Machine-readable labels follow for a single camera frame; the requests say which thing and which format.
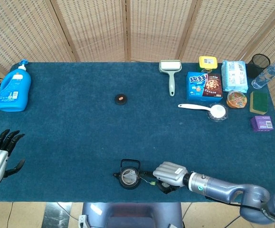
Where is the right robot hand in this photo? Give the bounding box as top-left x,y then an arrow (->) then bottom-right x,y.
141,161 -> 189,194

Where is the tea bag with green tag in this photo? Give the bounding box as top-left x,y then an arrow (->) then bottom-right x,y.
123,170 -> 156,186

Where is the black cast iron teapot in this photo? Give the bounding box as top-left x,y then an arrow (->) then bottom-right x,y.
113,159 -> 142,190

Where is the black teapot lid orange knob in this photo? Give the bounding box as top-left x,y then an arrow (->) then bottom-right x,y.
114,94 -> 128,105

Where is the blue grey robot torso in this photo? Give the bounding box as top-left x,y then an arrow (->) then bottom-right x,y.
79,202 -> 184,228

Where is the blue detergent pump bottle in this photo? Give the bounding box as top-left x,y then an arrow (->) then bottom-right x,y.
0,59 -> 32,112

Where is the blue table cloth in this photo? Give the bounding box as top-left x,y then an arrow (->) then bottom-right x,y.
0,62 -> 275,203

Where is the blue cookie box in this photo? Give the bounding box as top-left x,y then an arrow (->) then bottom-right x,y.
186,71 -> 223,103

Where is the green lint roller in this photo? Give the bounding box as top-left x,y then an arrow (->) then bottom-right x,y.
159,59 -> 183,97

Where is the orange jelly cup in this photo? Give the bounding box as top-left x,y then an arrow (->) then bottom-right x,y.
226,90 -> 248,109

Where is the purple small box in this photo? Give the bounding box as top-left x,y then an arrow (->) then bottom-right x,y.
250,115 -> 274,133

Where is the green yellow sponge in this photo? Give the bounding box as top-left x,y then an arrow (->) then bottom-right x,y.
249,91 -> 269,115

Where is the light blue wet wipes pack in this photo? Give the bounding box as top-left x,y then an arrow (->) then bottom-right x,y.
221,60 -> 249,94

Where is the yellow lid green container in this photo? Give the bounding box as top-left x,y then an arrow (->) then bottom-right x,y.
198,56 -> 218,73

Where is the black mesh pen holder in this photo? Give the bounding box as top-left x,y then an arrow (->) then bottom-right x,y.
246,53 -> 271,79

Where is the clear plastic water bottle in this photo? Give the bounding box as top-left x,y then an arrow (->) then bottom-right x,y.
251,60 -> 275,90

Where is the woven bamboo folding screen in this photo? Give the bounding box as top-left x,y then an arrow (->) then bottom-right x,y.
0,0 -> 275,152

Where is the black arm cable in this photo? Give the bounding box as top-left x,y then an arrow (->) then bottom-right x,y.
204,195 -> 275,223

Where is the white handled scrubber brush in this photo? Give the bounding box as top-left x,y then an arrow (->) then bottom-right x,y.
177,103 -> 229,123

